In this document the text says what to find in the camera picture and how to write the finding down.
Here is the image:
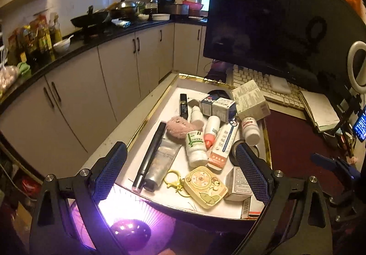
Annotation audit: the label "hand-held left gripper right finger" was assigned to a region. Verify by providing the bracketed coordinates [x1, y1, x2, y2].
[231, 143, 334, 255]

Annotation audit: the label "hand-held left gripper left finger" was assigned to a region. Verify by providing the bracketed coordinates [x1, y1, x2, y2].
[29, 141, 128, 255]

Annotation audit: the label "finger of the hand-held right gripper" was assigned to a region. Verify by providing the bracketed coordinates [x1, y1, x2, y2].
[310, 152, 358, 179]

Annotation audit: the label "small white box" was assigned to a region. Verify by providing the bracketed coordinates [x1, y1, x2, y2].
[224, 166, 253, 202]

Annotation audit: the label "white box red print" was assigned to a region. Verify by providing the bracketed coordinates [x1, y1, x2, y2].
[241, 196, 265, 220]

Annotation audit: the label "orange white toothpaste box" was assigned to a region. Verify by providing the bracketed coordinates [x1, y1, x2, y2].
[207, 118, 240, 171]

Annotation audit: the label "white bottle red label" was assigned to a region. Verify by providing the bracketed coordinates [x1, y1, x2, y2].
[241, 117, 261, 147]

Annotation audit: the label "long black pen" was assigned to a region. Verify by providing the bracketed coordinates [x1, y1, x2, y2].
[132, 121, 168, 192]

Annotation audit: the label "cream cartoon case with keyring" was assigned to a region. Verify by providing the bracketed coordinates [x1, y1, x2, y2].
[164, 165, 229, 210]

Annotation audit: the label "grey cream tube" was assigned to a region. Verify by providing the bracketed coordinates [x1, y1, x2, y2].
[142, 140, 183, 193]

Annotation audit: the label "white bottle red cap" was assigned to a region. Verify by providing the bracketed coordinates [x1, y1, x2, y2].
[203, 115, 221, 150]

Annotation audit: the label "green label white bottle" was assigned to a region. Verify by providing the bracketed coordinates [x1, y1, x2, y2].
[186, 130, 209, 169]

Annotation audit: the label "large white cardboard box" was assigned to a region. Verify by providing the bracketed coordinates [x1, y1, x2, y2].
[231, 80, 271, 122]

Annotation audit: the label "blue and white medicine box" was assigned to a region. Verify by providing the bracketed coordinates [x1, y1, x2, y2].
[201, 96, 237, 124]

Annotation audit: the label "pink fuzzy pouch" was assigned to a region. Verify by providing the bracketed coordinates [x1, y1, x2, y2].
[166, 116, 193, 147]

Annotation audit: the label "small white dropper bottle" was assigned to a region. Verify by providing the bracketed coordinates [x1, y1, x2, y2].
[190, 105, 205, 127]

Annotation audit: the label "cardboard tray box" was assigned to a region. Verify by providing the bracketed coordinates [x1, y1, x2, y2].
[114, 73, 273, 222]

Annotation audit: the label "maroon cloth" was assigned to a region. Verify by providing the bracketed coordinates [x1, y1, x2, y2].
[262, 109, 359, 217]

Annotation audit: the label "stack of papers and books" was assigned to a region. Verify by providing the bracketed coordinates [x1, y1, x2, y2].
[298, 90, 341, 133]

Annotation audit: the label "smartphone with lit screen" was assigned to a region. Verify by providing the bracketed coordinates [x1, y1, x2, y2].
[352, 113, 366, 143]

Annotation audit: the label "black rounded object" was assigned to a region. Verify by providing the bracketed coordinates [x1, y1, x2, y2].
[207, 89, 233, 101]

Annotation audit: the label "lower kitchen cabinets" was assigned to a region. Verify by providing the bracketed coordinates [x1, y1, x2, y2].
[0, 22, 210, 184]

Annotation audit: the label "white foam block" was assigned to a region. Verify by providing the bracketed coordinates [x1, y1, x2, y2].
[268, 74, 291, 95]

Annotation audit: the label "white keyboard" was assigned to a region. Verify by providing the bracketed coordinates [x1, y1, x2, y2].
[231, 64, 309, 110]

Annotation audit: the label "black kitchen countertop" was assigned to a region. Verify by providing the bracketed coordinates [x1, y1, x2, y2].
[0, 16, 209, 114]

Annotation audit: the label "green cloth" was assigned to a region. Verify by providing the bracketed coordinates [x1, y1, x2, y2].
[16, 62, 32, 76]

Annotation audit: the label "white bowl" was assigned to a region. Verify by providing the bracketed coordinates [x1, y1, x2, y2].
[53, 34, 75, 53]

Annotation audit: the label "plastic bag of round produce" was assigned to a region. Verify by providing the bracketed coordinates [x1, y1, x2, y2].
[0, 65, 20, 97]

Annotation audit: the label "group of condiment bottles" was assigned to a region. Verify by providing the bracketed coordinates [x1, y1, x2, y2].
[6, 14, 62, 65]

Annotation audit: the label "black wok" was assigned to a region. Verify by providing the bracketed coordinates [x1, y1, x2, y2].
[70, 5, 111, 30]

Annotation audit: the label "black computer monitor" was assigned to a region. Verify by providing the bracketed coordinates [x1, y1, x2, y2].
[202, 0, 366, 97]

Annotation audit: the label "steel pot with lid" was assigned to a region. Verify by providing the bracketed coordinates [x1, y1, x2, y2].
[109, 0, 141, 20]

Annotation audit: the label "red basin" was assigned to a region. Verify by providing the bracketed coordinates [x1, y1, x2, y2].
[182, 0, 205, 11]

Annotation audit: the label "ring light with black stand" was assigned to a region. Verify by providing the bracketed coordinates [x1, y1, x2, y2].
[334, 40, 366, 144]

